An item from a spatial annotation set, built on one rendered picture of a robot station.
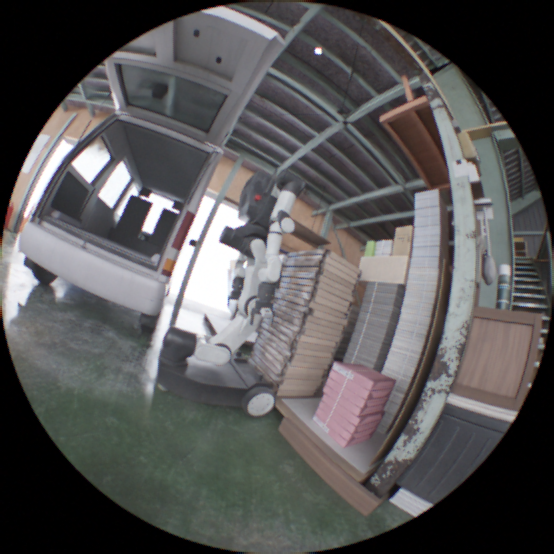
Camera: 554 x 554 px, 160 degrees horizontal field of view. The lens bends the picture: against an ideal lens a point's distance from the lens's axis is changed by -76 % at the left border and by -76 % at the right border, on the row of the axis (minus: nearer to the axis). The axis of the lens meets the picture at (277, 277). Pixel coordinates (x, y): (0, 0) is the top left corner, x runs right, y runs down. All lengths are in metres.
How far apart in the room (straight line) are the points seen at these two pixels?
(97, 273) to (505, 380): 2.06
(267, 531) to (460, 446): 0.68
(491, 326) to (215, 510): 1.08
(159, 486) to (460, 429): 1.00
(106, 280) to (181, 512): 1.28
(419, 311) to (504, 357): 0.67
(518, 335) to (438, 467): 0.54
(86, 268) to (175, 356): 0.85
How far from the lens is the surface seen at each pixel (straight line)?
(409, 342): 1.29
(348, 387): 1.04
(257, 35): 1.10
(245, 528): 0.76
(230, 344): 1.18
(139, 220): 3.49
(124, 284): 1.41
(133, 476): 0.79
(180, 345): 1.11
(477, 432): 0.89
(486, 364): 0.86
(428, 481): 0.99
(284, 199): 1.05
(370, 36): 2.26
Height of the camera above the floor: 0.68
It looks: 7 degrees up
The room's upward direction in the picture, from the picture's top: 19 degrees clockwise
